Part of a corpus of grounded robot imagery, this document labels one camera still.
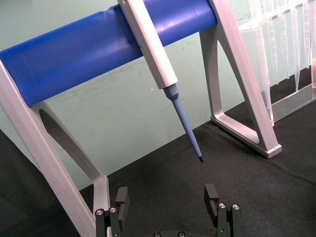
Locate blue stand crossbar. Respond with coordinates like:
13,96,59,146
0,0,218,108

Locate clear acrylic tube rack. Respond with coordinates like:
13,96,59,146
231,0,316,127

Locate black table cloth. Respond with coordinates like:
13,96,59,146
0,73,316,237

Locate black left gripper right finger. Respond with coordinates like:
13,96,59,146
203,183,241,237

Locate white pipette with blue shaft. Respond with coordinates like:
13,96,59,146
117,0,205,164

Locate grey aluminium pipette stand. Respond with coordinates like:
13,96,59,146
0,0,282,237

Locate clear conical plastic tube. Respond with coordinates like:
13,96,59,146
290,4,302,92
267,14,281,86

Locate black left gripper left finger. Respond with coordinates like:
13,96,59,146
94,186,130,237

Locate clear tube with pink liquid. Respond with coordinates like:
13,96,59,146
310,58,316,88

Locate pale green wall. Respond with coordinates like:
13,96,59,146
0,0,250,198

